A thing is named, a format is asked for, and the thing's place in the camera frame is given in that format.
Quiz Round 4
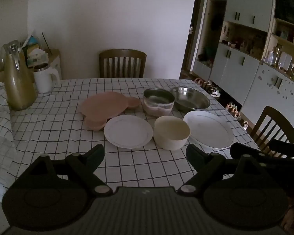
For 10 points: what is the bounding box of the small white plate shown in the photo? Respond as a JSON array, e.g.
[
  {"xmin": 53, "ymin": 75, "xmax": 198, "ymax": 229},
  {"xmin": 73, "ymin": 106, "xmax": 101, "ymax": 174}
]
[{"xmin": 104, "ymin": 115, "xmax": 153, "ymax": 149}]

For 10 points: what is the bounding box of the white checkered tablecloth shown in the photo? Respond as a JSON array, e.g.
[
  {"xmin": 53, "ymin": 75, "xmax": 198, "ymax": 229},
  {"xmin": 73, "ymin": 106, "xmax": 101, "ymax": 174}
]
[{"xmin": 0, "ymin": 78, "xmax": 262, "ymax": 199}]

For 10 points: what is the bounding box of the white cabinet wall unit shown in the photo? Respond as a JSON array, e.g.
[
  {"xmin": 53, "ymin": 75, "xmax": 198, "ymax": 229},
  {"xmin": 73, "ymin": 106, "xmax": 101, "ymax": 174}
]
[{"xmin": 192, "ymin": 0, "xmax": 294, "ymax": 124}]

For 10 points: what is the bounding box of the wooden chair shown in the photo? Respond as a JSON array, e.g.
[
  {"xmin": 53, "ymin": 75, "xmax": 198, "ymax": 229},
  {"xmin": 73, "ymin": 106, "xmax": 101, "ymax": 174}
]
[
  {"xmin": 250, "ymin": 106, "xmax": 294, "ymax": 159},
  {"xmin": 99, "ymin": 49, "xmax": 147, "ymax": 78}
]

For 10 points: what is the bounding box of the large white plate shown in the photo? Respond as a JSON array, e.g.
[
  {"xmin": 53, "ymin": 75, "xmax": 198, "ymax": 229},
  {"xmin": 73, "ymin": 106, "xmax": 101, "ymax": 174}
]
[{"xmin": 183, "ymin": 110, "xmax": 234, "ymax": 149}]

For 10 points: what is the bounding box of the pink bear-shaped plate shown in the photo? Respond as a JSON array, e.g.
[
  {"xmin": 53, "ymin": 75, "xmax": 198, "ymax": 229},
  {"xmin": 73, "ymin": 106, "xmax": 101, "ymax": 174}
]
[{"xmin": 78, "ymin": 92, "xmax": 141, "ymax": 131}]

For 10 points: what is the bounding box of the gold thermos jug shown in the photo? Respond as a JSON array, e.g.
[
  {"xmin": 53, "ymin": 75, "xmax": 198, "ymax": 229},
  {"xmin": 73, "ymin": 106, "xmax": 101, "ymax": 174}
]
[{"xmin": 3, "ymin": 40, "xmax": 37, "ymax": 110}]

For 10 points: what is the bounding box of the large stainless steel bowl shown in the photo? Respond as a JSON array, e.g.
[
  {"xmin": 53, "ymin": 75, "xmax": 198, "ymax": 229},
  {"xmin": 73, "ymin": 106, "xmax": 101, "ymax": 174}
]
[{"xmin": 170, "ymin": 87, "xmax": 210, "ymax": 113}]

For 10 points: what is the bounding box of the cream white bowl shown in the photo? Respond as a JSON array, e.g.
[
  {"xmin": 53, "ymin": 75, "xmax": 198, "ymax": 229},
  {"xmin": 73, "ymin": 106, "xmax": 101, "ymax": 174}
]
[{"xmin": 153, "ymin": 116, "xmax": 191, "ymax": 151}]

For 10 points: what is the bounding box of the small wooden side cabinet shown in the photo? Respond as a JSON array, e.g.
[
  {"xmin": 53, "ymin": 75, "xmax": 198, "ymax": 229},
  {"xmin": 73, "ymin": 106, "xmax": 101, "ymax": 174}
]
[{"xmin": 0, "ymin": 49, "xmax": 62, "ymax": 82}]

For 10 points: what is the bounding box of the tissue box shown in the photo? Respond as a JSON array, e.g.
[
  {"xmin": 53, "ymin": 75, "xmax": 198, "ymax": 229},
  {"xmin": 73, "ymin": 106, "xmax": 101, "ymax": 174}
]
[{"xmin": 27, "ymin": 48, "xmax": 49, "ymax": 68}]

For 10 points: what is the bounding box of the right wooden chair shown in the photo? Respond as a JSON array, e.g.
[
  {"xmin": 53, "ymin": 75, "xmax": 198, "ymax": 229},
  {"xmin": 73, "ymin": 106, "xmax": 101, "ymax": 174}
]
[{"xmin": 250, "ymin": 106, "xmax": 294, "ymax": 159}]

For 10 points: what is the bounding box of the white electric kettle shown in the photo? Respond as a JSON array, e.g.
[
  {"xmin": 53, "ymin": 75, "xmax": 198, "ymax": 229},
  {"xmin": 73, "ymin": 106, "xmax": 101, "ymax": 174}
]
[{"xmin": 33, "ymin": 63, "xmax": 60, "ymax": 93}]

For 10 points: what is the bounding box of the far wooden chair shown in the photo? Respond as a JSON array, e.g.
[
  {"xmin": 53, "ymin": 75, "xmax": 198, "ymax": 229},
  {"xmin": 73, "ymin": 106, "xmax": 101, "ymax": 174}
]
[{"xmin": 99, "ymin": 49, "xmax": 147, "ymax": 78}]

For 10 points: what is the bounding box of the pink steel-lined bowl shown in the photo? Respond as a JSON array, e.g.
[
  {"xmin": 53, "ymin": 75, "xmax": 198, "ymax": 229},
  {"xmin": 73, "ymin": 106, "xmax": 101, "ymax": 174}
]
[{"xmin": 142, "ymin": 88, "xmax": 175, "ymax": 117}]

